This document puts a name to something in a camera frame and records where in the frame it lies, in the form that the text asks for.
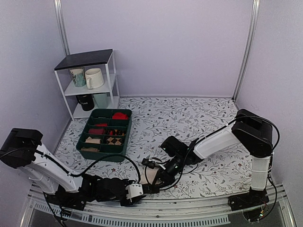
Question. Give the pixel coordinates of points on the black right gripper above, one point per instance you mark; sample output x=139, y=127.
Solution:
x=165, y=177

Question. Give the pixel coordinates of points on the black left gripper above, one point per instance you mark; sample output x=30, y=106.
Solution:
x=134, y=200

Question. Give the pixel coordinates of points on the cream and brown sock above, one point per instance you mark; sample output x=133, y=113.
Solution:
x=147, y=175

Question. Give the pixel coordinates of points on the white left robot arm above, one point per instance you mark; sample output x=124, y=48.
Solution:
x=24, y=150

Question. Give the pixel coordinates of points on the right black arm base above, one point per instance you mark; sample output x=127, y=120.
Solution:
x=248, y=200

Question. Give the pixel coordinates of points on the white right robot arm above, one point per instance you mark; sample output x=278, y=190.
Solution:
x=248, y=129

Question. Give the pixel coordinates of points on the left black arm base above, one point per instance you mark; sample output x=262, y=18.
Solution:
x=67, y=199

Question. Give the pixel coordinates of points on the floral table mat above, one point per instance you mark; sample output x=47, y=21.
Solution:
x=153, y=120

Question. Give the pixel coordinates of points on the argyle rolled sock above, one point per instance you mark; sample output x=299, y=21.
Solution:
x=114, y=141
x=115, y=132

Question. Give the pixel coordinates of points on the green divided organizer tray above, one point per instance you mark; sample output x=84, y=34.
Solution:
x=105, y=116

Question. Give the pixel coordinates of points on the tan rolled sock front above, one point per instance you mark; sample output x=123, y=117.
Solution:
x=84, y=149

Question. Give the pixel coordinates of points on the beige rolled sock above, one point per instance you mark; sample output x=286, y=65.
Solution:
x=93, y=140

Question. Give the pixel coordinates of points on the dark red rolled sock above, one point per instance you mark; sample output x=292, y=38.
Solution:
x=99, y=131

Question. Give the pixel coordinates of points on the red rolled sock back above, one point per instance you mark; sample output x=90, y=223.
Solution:
x=120, y=116

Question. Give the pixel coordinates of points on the red rolled sock middle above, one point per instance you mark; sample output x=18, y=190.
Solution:
x=101, y=125

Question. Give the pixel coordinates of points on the pale green mug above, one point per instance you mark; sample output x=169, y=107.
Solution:
x=101, y=100

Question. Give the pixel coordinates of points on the black mug with lettering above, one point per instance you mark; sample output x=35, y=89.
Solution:
x=86, y=102

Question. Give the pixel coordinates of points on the cream ceramic mug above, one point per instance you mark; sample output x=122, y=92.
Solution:
x=94, y=78

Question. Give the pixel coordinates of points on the white shelf with black top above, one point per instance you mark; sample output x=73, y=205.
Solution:
x=103, y=59

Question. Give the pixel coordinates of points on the teal patterned mug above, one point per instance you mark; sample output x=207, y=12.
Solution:
x=78, y=76

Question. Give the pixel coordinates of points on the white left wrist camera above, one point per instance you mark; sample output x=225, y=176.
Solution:
x=134, y=190

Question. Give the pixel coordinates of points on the aluminium front rail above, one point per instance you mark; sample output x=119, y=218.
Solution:
x=197, y=212

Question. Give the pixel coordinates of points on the right aluminium corner post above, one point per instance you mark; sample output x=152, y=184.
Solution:
x=247, y=50

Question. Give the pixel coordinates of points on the aluminium corner post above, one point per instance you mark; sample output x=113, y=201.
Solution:
x=247, y=50
x=61, y=26

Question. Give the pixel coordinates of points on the left aluminium corner post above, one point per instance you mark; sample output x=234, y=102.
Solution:
x=61, y=26

